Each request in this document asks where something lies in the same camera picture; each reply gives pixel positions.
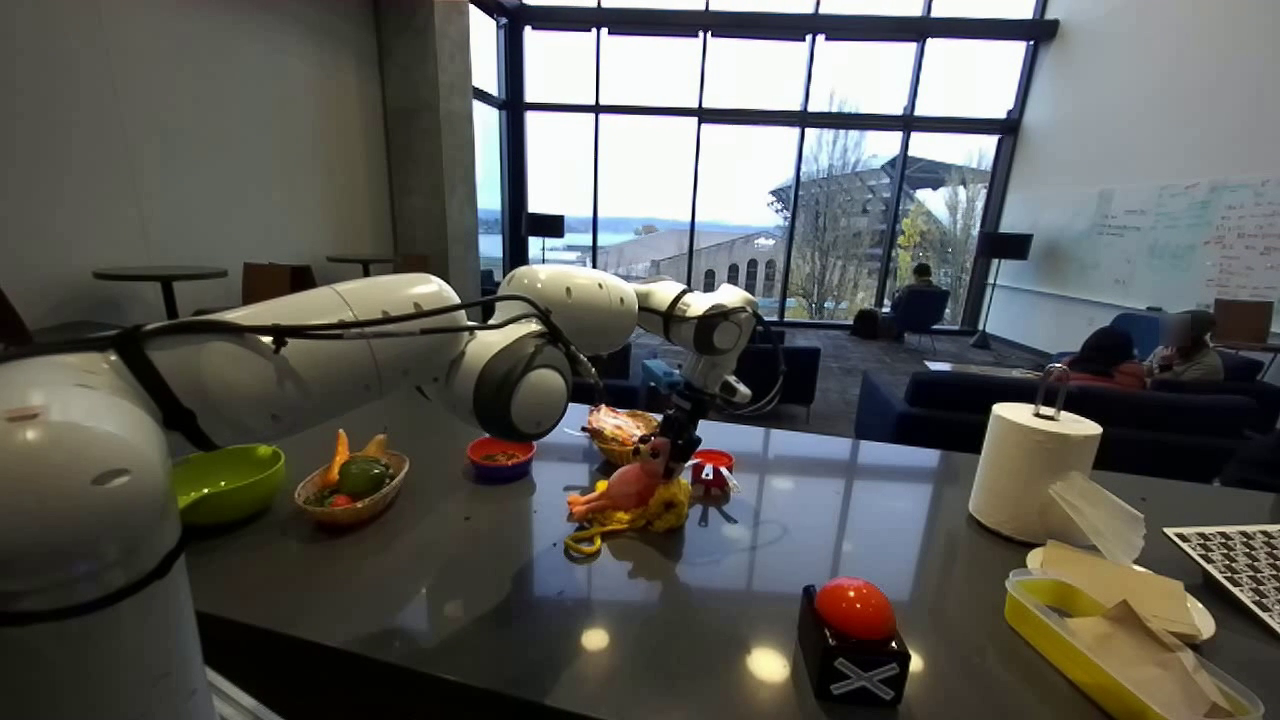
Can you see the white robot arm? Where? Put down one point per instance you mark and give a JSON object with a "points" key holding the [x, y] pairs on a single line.
{"points": [[94, 595]]}

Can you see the white paper towel roll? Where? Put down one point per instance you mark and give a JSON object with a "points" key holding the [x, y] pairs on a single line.
{"points": [[1026, 450]]}

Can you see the person leaning over table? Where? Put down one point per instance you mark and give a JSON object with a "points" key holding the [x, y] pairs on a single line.
{"points": [[1186, 349]]}

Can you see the wicker basket with vegetables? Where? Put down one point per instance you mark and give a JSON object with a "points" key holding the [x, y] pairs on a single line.
{"points": [[339, 514]]}

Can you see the green toy pepper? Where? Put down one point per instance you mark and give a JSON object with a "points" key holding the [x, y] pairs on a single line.
{"points": [[365, 479]]}

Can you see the green plastic bowl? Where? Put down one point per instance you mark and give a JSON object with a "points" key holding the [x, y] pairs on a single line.
{"points": [[229, 485]]}

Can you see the checkered calibration board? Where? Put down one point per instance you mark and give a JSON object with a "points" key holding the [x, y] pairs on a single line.
{"points": [[1241, 558]]}

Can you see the red button on black box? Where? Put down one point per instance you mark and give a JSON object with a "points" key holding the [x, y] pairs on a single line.
{"points": [[849, 640]]}

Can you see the red and blue small bowl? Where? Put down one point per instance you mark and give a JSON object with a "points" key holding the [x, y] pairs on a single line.
{"points": [[499, 460]]}

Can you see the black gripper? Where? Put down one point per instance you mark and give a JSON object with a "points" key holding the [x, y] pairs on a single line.
{"points": [[679, 421]]}

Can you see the dark blue couch back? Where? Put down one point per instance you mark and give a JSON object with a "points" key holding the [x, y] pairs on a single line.
{"points": [[1169, 431]]}

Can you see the yellow tray with papers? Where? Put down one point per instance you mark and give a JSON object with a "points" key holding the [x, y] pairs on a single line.
{"points": [[1127, 636]]}

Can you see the orange toy carrot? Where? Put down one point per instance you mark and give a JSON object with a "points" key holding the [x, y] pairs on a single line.
{"points": [[329, 479]]}

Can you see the small red toy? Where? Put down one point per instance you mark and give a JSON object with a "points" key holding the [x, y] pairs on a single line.
{"points": [[715, 472]]}

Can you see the wicker basket with bread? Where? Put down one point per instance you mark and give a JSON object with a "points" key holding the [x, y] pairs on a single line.
{"points": [[616, 431]]}

